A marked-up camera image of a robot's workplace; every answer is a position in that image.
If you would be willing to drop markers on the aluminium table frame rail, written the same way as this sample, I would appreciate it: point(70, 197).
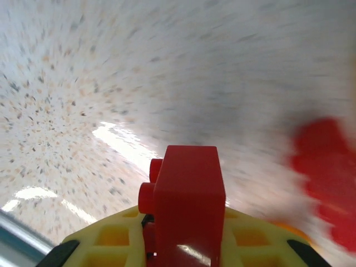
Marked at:
point(16, 236)

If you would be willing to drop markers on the red long lego brick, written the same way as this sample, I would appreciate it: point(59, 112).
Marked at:
point(189, 194)
point(325, 167)

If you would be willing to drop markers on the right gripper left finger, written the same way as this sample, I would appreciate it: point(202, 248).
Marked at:
point(111, 249)

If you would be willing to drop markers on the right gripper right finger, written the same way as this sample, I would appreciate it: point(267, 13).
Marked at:
point(250, 249)

